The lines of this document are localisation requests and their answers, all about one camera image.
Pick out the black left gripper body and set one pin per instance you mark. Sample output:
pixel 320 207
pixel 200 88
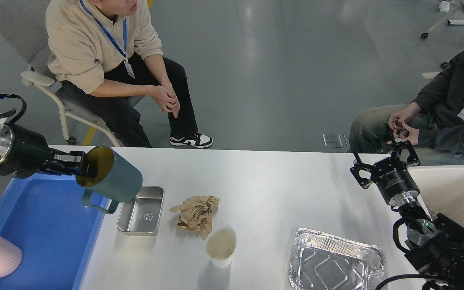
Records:
pixel 22 151

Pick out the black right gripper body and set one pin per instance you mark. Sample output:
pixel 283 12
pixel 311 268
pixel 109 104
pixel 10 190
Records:
pixel 394 182

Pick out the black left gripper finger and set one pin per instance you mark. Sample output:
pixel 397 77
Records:
pixel 72 158
pixel 59 168

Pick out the teal mug yellow inside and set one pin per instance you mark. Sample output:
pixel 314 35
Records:
pixel 115 178

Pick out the stainless steel rectangular tin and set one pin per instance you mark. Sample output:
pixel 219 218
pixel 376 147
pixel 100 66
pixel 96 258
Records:
pixel 141 216

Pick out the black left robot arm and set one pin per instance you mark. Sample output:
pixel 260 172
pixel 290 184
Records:
pixel 24 152

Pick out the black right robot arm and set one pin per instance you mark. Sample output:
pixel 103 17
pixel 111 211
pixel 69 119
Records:
pixel 434 247

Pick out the metal floor socket plate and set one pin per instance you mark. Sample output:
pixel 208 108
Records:
pixel 335 140

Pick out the white plastic bin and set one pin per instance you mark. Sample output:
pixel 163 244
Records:
pixel 441 189

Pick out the blue plastic tray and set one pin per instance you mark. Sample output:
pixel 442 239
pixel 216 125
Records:
pixel 44 216

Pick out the person in dark hoodie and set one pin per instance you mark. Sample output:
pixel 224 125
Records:
pixel 433 122

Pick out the aluminium foil tray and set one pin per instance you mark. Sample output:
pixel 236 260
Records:
pixel 322 261

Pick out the person in beige sweater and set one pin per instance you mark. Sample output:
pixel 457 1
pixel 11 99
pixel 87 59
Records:
pixel 106 51

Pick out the crumpled brown paper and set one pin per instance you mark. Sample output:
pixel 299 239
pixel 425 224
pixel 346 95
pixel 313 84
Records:
pixel 195 214

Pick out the white chair base background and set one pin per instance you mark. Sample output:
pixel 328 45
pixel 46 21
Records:
pixel 449 16

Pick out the white paper cup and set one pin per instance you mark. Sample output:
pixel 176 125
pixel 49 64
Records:
pixel 220 246

